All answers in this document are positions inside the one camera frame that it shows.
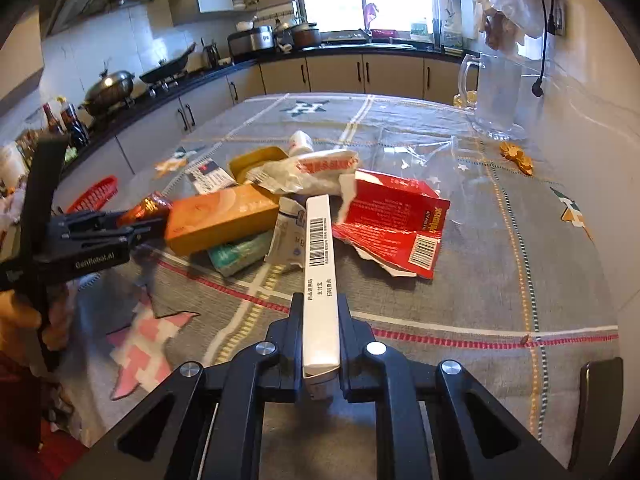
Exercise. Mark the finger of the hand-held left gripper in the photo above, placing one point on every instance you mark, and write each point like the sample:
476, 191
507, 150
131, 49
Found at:
150, 232

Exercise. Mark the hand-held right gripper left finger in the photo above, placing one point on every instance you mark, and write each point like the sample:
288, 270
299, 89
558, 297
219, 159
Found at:
285, 360

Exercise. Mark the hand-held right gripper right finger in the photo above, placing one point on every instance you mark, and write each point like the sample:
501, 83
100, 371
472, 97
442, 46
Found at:
350, 350

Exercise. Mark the brown snack packet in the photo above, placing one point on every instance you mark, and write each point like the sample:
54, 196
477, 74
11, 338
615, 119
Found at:
150, 205

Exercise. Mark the red plastic basket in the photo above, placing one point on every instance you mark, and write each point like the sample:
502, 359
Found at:
95, 192

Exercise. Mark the long white barcode box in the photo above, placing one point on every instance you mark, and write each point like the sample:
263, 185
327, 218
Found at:
320, 285

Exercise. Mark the person's left hand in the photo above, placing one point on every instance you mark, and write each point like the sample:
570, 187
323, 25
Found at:
17, 320

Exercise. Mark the orange cardboard box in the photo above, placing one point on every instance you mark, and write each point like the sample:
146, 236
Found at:
215, 217

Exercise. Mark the dark card packet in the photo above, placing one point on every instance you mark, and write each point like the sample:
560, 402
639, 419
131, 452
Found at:
210, 175

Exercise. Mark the green tissue packet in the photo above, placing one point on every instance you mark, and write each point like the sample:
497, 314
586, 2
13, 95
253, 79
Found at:
235, 255

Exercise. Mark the crumpled white paper box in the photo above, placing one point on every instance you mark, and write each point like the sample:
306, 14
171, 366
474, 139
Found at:
285, 240

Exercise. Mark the yellow tin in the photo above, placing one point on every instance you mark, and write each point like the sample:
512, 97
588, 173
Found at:
252, 160

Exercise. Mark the yellow cap sauce bottle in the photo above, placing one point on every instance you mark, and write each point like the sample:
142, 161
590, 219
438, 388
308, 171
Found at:
76, 127

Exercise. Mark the torn red carton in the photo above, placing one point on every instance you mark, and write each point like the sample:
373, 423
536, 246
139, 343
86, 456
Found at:
390, 220

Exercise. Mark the red label sauce bottle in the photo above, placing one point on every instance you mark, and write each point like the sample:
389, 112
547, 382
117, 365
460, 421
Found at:
51, 120

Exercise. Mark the gas stove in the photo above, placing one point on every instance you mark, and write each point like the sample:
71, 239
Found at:
170, 85

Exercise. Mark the wok with metal lid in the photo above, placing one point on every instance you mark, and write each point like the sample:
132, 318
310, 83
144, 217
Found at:
110, 85

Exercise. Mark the black frying pan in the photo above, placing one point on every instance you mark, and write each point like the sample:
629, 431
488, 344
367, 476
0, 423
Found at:
165, 71

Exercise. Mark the small white bottle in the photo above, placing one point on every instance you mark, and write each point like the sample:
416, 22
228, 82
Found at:
300, 142

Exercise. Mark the white red printed wrapper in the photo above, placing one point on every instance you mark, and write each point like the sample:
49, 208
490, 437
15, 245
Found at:
325, 165

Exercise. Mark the rice cooker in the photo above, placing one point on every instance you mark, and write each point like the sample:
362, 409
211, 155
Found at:
250, 40

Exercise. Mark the white bowl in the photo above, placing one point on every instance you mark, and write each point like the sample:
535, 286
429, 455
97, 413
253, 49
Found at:
245, 25

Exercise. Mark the grey base cabinets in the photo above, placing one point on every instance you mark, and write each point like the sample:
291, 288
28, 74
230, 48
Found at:
325, 75

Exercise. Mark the dark cooking pot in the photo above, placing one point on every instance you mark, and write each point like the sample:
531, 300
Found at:
306, 36

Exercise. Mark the black chair back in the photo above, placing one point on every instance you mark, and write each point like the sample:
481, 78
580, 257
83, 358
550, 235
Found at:
597, 410

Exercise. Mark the pile of orange peel pieces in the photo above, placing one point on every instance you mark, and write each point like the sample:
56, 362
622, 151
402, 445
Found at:
517, 157

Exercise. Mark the glass pitcher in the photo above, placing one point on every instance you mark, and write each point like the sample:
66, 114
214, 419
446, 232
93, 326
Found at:
495, 95

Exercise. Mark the hanging plastic bags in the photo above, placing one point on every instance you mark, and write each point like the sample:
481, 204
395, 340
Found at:
515, 0

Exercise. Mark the grey wall cabinet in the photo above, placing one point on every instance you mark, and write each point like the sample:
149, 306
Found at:
20, 55

